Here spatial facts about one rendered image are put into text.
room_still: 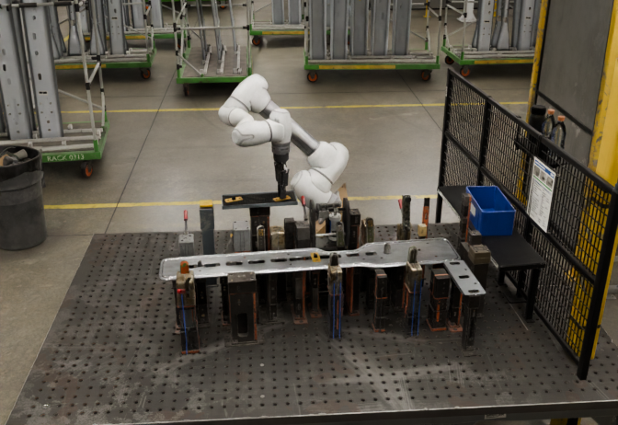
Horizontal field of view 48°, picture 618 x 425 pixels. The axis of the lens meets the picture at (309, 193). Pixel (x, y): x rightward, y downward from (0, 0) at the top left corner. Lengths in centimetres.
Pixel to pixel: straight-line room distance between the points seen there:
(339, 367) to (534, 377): 81
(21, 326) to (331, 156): 229
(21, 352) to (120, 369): 156
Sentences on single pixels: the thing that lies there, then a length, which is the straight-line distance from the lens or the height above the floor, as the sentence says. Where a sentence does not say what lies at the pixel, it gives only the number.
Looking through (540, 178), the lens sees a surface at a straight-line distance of 329.
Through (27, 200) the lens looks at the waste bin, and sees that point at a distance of 562.
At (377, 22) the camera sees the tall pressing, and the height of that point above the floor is 77.
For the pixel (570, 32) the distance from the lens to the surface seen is 539.
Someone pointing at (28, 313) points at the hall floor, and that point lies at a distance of 498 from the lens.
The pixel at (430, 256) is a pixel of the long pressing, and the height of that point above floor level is 100.
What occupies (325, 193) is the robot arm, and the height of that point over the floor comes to 100.
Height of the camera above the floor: 258
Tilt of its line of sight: 24 degrees down
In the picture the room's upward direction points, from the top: straight up
